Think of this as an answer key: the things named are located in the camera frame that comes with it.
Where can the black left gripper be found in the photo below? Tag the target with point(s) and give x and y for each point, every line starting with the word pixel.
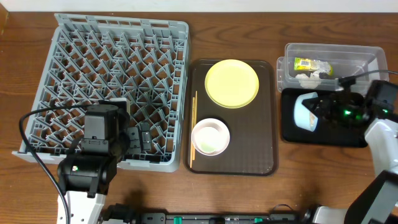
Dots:
pixel 140 140

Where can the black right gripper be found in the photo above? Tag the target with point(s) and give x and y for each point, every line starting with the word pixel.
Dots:
pixel 323 107

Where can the light blue bowl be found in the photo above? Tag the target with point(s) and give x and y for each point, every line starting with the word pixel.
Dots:
pixel 303 117

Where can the white tissue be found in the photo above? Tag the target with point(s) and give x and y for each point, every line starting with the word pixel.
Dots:
pixel 309 82

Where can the green snack wrapper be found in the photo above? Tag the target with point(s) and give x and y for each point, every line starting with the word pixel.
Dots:
pixel 306 64

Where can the white cup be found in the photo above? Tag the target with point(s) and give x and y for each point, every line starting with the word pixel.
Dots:
pixel 208 140

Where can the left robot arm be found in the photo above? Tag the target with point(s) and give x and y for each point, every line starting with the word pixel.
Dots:
pixel 91 164

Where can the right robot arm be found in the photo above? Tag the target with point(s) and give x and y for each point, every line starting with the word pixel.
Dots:
pixel 374 115

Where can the black waste tray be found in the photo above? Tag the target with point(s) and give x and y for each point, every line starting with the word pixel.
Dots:
pixel 325 132

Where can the clear plastic bin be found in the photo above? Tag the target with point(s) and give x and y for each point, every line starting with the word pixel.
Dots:
pixel 346 60

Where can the brown serving tray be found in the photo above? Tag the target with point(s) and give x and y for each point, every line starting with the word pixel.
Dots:
pixel 253 146

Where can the yellow plate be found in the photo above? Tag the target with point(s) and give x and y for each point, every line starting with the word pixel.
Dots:
pixel 231 83

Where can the grey plastic dish rack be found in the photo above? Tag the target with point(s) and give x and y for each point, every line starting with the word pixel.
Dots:
pixel 94 58

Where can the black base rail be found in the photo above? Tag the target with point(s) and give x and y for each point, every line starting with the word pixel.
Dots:
pixel 199 218

